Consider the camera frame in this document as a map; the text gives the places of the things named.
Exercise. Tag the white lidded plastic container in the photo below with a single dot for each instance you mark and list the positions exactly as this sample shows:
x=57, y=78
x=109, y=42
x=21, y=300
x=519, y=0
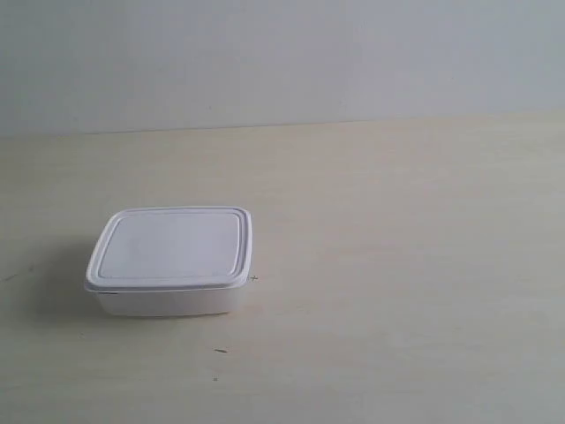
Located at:
x=176, y=261

